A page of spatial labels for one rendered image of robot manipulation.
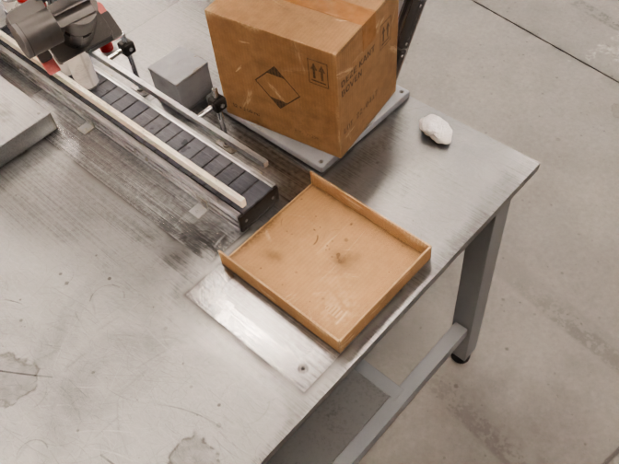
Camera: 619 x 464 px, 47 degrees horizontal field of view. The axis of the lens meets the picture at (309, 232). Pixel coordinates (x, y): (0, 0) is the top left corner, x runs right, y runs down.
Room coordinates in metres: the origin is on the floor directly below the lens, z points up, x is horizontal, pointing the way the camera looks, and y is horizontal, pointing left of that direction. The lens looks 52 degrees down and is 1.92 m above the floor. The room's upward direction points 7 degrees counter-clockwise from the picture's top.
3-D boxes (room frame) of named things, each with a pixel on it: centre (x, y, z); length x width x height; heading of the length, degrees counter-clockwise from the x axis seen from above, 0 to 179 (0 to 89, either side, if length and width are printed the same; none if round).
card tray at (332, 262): (0.77, -0.02, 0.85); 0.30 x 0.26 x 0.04; 42
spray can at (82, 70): (1.31, 0.47, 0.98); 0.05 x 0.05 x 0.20
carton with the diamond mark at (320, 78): (1.20, -0.04, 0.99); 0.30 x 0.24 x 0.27; 52
